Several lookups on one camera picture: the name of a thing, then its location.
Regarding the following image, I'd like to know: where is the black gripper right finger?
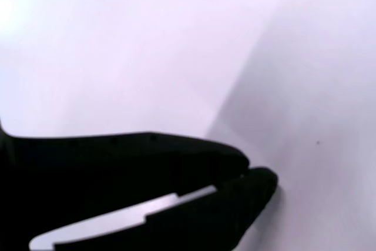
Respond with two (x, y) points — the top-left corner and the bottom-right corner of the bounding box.
(52, 167), (279, 251)

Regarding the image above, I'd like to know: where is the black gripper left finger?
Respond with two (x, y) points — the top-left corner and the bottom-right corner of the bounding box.
(0, 121), (251, 251)

